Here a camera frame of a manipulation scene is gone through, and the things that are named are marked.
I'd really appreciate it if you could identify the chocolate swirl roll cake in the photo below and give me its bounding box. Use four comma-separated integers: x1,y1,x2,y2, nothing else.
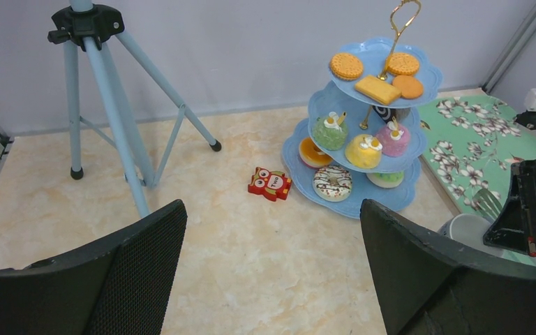
373,106,411,123

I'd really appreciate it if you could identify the pink dome cake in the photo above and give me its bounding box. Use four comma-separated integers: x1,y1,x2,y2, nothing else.
375,117,411,157

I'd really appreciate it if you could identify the red owl toy block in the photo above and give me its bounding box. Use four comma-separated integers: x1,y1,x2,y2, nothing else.
247,167,292,202

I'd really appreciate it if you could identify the blue three-tier cake stand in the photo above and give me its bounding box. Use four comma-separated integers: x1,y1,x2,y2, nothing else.
281,23,442,218

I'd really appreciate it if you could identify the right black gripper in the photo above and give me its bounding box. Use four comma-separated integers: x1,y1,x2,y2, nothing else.
360,160,536,334

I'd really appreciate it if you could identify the yellow dome cake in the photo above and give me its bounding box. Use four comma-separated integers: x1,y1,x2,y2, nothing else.
345,134,382,169

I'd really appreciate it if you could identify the green dome cake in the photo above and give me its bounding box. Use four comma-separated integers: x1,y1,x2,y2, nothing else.
311,111,348,150

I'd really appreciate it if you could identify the yellow rectangular biscuit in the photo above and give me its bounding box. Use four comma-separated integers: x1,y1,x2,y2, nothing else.
354,75,401,105

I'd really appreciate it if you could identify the green floral serving tray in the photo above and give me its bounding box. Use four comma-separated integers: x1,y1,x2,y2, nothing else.
418,95,536,265

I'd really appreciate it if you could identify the white chocolate drizzle donut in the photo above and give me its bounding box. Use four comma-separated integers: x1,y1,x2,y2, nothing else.
313,165,352,202

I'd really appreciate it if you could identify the green glazed donut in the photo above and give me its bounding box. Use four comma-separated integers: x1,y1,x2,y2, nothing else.
366,171,405,188

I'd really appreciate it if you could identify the light blue tripod stand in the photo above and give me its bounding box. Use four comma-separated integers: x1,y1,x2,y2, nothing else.
47,1,222,217

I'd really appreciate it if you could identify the round orange biscuit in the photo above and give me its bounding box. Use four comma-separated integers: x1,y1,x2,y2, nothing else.
385,52,420,75
329,52,364,81

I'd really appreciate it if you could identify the small brown cookie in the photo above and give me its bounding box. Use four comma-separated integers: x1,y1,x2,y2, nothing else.
392,75,424,100

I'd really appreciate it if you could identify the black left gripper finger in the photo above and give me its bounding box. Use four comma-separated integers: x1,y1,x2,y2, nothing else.
0,200,188,334

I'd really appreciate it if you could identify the orange glazed donut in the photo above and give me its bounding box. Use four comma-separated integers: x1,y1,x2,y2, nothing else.
299,137,333,169

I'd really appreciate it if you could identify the white grey teacup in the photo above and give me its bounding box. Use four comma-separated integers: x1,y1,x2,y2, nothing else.
437,214,504,258

